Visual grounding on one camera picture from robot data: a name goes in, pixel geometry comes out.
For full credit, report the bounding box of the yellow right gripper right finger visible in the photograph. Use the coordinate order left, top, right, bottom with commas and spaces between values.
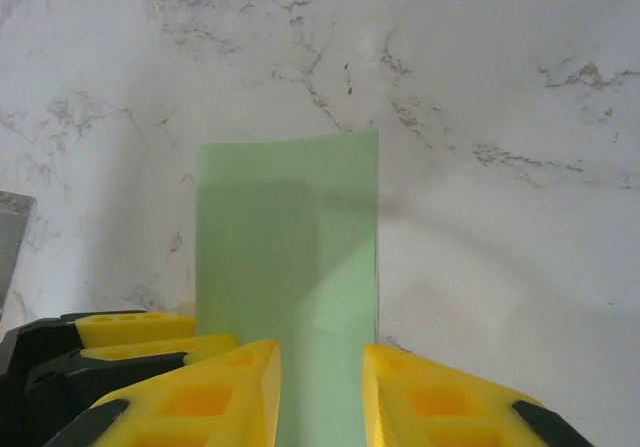
362, 342, 596, 447

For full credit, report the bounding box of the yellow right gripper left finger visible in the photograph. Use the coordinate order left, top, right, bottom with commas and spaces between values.
49, 339, 282, 447

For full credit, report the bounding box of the green cloth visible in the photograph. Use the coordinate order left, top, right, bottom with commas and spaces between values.
195, 129, 381, 447

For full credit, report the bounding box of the aluminium side rail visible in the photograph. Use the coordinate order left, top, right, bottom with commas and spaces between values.
0, 190, 37, 318

